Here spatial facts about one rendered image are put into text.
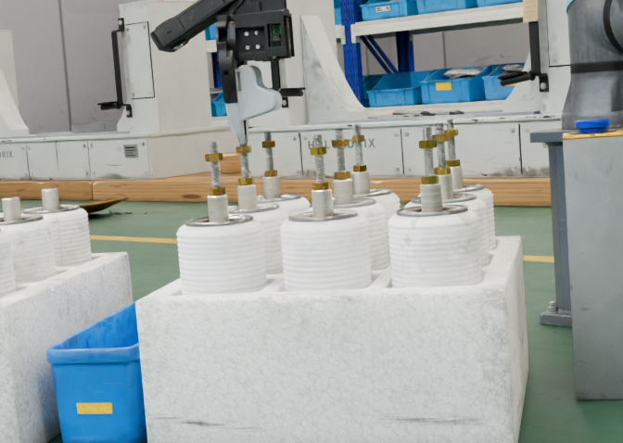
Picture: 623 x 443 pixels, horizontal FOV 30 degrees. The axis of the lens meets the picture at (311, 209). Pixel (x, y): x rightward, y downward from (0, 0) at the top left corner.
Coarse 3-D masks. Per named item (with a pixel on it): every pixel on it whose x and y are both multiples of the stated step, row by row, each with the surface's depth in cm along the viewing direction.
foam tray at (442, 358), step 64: (512, 256) 135; (192, 320) 122; (256, 320) 121; (320, 320) 119; (384, 320) 118; (448, 320) 116; (512, 320) 123; (192, 384) 123; (256, 384) 122; (320, 384) 120; (384, 384) 118; (448, 384) 117; (512, 384) 118
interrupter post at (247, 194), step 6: (240, 186) 139; (246, 186) 139; (252, 186) 139; (240, 192) 139; (246, 192) 139; (252, 192) 139; (240, 198) 139; (246, 198) 139; (252, 198) 139; (240, 204) 139; (246, 204) 139; (252, 204) 139
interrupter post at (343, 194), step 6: (336, 180) 137; (348, 180) 136; (336, 186) 136; (342, 186) 136; (348, 186) 136; (336, 192) 136; (342, 192) 136; (348, 192) 136; (336, 198) 137; (342, 198) 136; (348, 198) 136; (336, 204) 137; (342, 204) 136
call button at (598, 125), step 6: (582, 120) 136; (588, 120) 136; (594, 120) 135; (600, 120) 135; (606, 120) 136; (576, 126) 137; (582, 126) 136; (588, 126) 136; (594, 126) 135; (600, 126) 135; (606, 126) 136; (582, 132) 137; (588, 132) 136; (594, 132) 136; (600, 132) 136
